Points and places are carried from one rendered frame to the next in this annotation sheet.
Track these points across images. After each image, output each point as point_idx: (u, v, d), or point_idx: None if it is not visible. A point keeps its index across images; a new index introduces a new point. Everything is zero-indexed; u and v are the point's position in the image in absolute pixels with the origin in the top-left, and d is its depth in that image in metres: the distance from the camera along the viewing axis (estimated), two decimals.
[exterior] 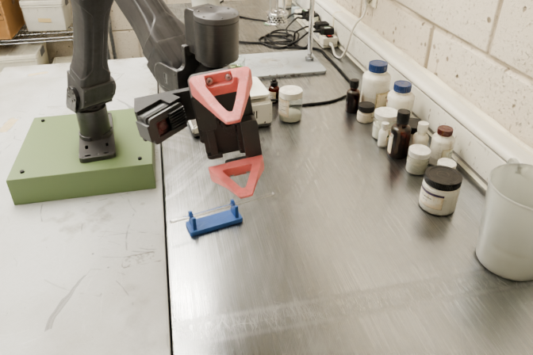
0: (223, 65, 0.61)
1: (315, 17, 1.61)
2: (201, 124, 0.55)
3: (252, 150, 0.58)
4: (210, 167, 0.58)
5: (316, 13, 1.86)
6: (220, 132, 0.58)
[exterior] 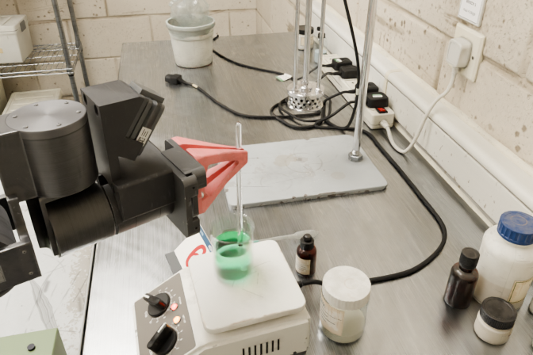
0: None
1: None
2: (200, 166, 0.43)
3: None
4: (187, 150, 0.45)
5: (354, 65, 1.25)
6: (174, 184, 0.44)
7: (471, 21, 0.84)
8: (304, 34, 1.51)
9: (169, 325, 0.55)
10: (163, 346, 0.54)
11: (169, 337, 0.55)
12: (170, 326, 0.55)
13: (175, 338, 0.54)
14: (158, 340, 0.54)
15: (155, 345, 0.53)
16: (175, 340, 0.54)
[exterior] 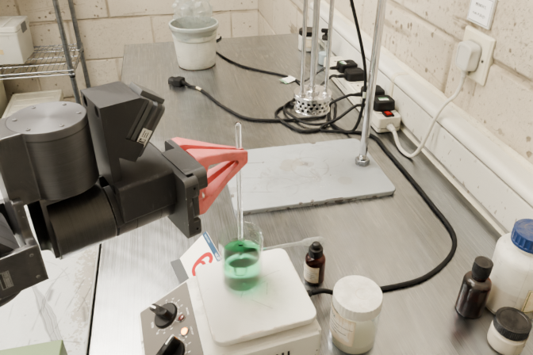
0: None
1: None
2: (201, 166, 0.43)
3: None
4: (188, 150, 0.45)
5: (359, 67, 1.24)
6: (174, 185, 0.44)
7: (481, 24, 0.83)
8: (308, 36, 1.49)
9: (176, 337, 0.53)
10: None
11: (177, 349, 0.53)
12: (178, 338, 0.54)
13: (183, 350, 0.53)
14: (166, 353, 0.52)
15: None
16: (183, 353, 0.53)
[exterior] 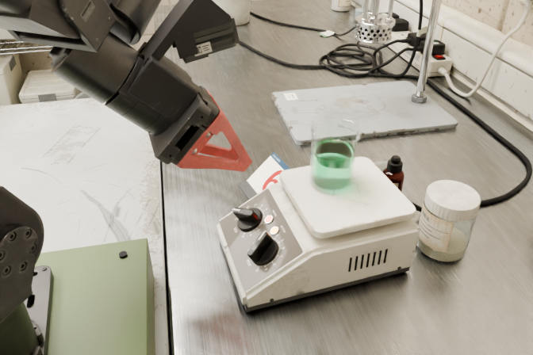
0: (126, 42, 0.44)
1: (423, 27, 0.96)
2: (215, 108, 0.44)
3: (177, 145, 0.47)
4: (216, 107, 0.46)
5: (402, 18, 1.21)
6: (184, 112, 0.44)
7: None
8: None
9: (268, 234, 0.51)
10: (264, 255, 0.50)
11: (270, 246, 0.51)
12: (270, 236, 0.51)
13: (277, 247, 0.50)
14: (259, 248, 0.50)
15: (256, 253, 0.49)
16: (278, 249, 0.50)
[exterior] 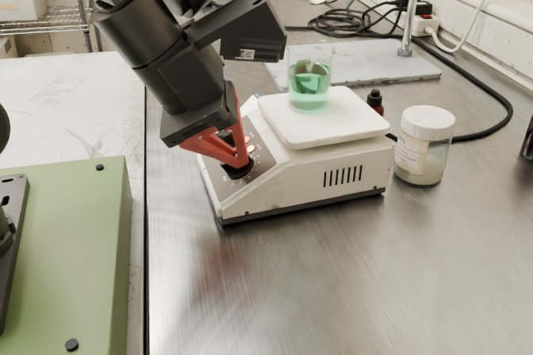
0: (178, 13, 0.43)
1: None
2: (235, 116, 0.43)
3: None
4: (235, 104, 0.46)
5: None
6: (203, 104, 0.44)
7: None
8: None
9: (248, 154, 0.50)
10: (235, 171, 0.51)
11: (244, 166, 0.51)
12: (251, 157, 0.51)
13: (248, 170, 0.50)
14: None
15: (227, 166, 0.50)
16: (247, 172, 0.50)
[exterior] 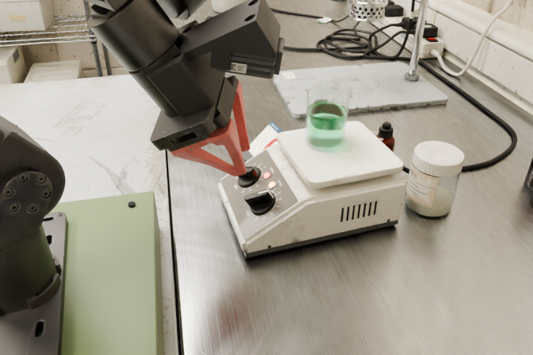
0: (172, 15, 0.43)
1: (416, 9, 1.00)
2: (228, 118, 0.44)
3: None
4: (230, 120, 0.44)
5: (397, 4, 1.25)
6: (197, 109, 0.44)
7: None
8: None
9: (270, 194, 0.53)
10: (257, 207, 0.54)
11: (266, 203, 0.54)
12: (272, 196, 0.54)
13: (268, 209, 0.53)
14: (254, 200, 0.54)
15: (249, 201, 0.54)
16: (267, 211, 0.53)
